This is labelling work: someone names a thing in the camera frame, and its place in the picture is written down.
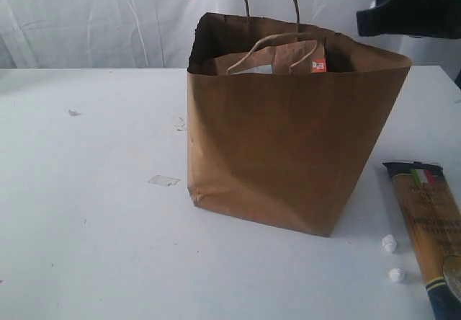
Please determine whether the brown coffee pouch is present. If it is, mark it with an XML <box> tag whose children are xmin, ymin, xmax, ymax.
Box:
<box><xmin>204</xmin><ymin>40</ymin><xmax>327</xmax><ymax>76</ymax></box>

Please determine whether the spaghetti packet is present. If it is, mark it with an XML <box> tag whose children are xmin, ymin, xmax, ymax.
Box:
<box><xmin>384</xmin><ymin>161</ymin><xmax>460</xmax><ymax>319</ymax></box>

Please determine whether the brown paper bag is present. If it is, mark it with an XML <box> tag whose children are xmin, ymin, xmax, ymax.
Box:
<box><xmin>187</xmin><ymin>12</ymin><xmax>411</xmax><ymax>237</ymax></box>

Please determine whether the clear tape piece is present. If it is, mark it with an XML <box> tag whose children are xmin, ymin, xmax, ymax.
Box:
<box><xmin>148</xmin><ymin>174</ymin><xmax>180</xmax><ymax>187</ymax></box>

